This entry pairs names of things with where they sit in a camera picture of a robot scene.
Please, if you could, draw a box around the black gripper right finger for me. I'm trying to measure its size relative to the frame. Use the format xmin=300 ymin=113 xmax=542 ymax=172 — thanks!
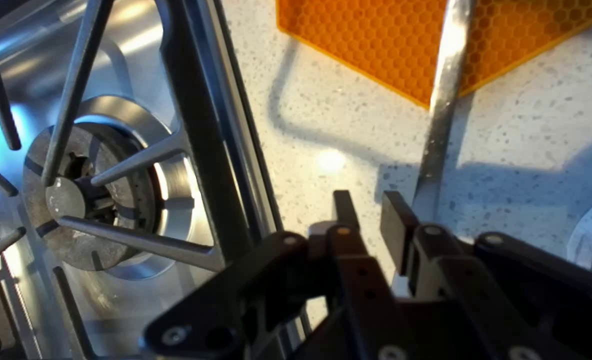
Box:
xmin=380 ymin=190 xmax=592 ymax=360

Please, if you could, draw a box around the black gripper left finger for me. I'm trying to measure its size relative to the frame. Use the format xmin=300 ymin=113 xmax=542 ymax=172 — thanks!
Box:
xmin=144 ymin=190 xmax=410 ymax=360

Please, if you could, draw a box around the long metal utensil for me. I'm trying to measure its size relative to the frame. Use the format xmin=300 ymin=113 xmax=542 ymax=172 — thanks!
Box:
xmin=411 ymin=0 xmax=476 ymax=221

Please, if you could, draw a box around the orange hexagonal silicone mat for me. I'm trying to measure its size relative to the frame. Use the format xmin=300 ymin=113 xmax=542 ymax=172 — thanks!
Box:
xmin=275 ymin=0 xmax=592 ymax=108

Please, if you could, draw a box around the stainless steel gas stove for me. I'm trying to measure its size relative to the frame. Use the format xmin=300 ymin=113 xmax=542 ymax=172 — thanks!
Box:
xmin=0 ymin=0 xmax=279 ymax=360

